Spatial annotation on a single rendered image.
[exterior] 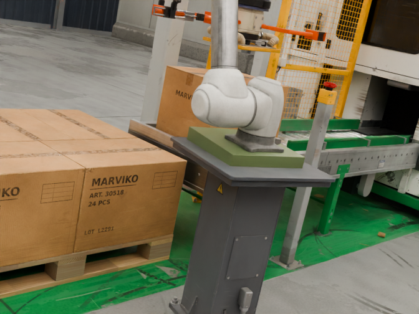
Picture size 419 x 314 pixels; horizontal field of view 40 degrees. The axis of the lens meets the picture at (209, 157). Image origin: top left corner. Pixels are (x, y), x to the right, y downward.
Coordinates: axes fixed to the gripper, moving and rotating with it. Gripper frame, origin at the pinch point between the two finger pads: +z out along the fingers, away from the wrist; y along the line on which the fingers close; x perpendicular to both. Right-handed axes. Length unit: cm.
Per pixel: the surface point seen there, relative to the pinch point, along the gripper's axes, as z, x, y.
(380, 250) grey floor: 124, -159, -66
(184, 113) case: 50, -25, 1
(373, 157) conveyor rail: 72, -179, -33
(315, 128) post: 44, -74, -49
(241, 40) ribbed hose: 7.6, -45.1, -10.4
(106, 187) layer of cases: 79, 33, -19
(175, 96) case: 44, -25, 10
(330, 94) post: 25, -74, -52
